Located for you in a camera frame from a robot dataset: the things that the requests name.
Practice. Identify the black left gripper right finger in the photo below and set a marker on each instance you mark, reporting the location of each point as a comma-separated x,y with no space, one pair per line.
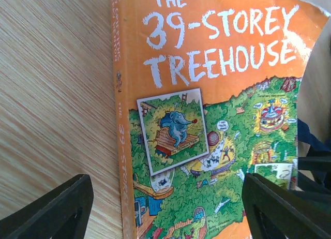
274,212

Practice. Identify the navy blue student backpack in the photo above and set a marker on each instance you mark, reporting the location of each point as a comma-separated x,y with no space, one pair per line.
318,157

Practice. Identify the orange Treehouse book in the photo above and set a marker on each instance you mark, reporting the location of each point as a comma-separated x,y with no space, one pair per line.
206,92

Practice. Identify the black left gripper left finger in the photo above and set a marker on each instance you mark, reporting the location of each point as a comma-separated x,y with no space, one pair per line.
61,213

